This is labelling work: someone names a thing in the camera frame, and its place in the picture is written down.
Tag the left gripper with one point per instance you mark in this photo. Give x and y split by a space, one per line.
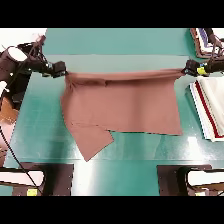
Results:
59 69

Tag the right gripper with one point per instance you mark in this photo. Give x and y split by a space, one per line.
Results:
194 68

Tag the brown T-shirt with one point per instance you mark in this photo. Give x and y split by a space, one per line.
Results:
126 103

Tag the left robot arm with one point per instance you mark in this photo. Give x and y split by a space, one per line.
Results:
12 68

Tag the white garment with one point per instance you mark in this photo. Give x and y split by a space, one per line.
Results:
200 113
216 100
202 45

